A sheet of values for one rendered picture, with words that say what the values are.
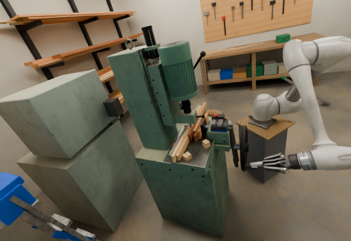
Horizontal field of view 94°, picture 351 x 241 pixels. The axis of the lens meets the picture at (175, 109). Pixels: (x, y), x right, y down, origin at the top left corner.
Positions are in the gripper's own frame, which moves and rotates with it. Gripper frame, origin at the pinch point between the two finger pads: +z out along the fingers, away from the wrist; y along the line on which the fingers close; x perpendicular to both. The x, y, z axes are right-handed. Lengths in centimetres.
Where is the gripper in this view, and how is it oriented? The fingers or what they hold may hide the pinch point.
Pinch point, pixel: (257, 165)
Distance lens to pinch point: 110.1
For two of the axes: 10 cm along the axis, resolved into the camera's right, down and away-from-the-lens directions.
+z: -7.6, 2.9, 5.8
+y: -3.9, 5.1, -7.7
